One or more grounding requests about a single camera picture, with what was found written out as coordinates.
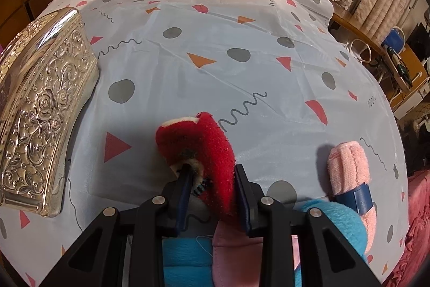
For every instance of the pink towel blue band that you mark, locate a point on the pink towel blue band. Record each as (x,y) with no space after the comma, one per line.
(349,166)

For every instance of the patterned light blue sheet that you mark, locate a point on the patterned light blue sheet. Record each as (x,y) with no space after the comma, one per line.
(201,38)

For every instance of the red plush toy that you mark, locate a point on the red plush toy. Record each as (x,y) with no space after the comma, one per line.
(208,145)

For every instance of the pink cloth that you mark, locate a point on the pink cloth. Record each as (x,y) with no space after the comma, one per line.
(235,256)

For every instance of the blue bag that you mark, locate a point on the blue bag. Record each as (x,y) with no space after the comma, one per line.
(394,40)

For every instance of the blue plush toy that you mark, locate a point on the blue plush toy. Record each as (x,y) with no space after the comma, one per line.
(339,223)

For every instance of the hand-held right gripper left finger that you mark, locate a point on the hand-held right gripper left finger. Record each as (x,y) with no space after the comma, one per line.
(183,199)

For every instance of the pink blanket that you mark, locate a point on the pink blanket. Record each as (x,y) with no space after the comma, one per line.
(416,223)

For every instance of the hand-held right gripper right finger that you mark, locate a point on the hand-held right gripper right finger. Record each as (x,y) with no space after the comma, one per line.
(243,199)

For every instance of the wooden desk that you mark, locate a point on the wooden desk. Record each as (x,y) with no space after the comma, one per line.
(413,61)

